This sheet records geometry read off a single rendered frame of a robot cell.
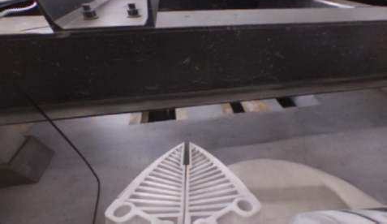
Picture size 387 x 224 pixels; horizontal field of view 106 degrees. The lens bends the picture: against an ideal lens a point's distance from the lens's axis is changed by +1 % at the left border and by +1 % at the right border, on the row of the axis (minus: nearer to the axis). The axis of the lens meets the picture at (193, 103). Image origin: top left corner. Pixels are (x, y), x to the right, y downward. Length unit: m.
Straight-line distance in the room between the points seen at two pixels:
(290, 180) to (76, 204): 0.84
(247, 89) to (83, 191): 0.85
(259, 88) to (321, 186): 0.33
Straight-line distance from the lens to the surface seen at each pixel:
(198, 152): 0.17
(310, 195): 0.55
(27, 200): 1.07
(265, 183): 0.46
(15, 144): 1.01
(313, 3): 0.91
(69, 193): 0.97
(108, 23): 0.39
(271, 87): 0.63
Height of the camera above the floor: 0.76
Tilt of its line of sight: 43 degrees down
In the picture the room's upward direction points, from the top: straight up
